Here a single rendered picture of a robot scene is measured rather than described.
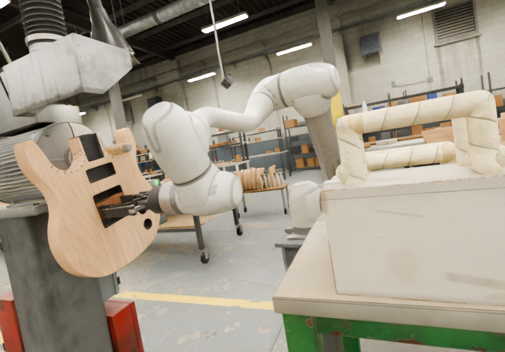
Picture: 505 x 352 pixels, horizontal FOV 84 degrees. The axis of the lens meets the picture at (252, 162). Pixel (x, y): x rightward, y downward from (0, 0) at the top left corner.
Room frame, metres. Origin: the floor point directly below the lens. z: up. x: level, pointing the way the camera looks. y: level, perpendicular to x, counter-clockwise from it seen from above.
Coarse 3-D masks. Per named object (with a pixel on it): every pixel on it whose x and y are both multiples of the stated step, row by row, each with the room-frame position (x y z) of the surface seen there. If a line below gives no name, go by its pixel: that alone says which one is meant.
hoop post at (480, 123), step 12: (480, 108) 0.36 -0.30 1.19; (492, 108) 0.35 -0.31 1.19; (468, 120) 0.37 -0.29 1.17; (480, 120) 0.36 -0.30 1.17; (492, 120) 0.35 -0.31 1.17; (468, 132) 0.37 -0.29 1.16; (480, 132) 0.36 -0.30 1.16; (492, 132) 0.35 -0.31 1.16; (480, 144) 0.36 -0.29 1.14; (492, 144) 0.35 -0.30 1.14; (480, 156) 0.36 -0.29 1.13; (492, 156) 0.35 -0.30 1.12; (480, 168) 0.36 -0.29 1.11; (492, 168) 0.35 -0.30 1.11
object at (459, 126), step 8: (456, 120) 0.44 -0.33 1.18; (464, 120) 0.43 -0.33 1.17; (456, 128) 0.44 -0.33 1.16; (464, 128) 0.43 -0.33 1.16; (456, 136) 0.44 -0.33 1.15; (464, 136) 0.43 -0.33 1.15; (456, 144) 0.44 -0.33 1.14; (464, 144) 0.43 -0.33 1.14; (456, 152) 0.45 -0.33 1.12; (464, 152) 0.43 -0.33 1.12; (464, 160) 0.43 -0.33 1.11
